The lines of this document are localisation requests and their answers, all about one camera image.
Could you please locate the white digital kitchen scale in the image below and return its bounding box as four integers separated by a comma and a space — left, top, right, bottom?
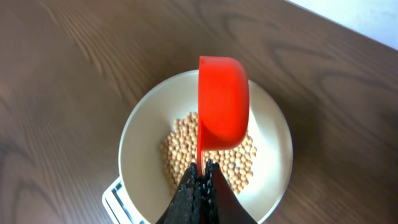
102, 177, 147, 224

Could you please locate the cream round bowl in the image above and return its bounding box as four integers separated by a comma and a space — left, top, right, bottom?
118, 70, 293, 223

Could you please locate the red plastic scoop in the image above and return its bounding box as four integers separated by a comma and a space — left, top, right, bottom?
197, 56, 249, 175

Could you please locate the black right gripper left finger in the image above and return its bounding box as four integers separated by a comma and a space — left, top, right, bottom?
156, 163, 201, 224

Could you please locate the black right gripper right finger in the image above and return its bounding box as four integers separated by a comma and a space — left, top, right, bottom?
203, 160, 257, 224

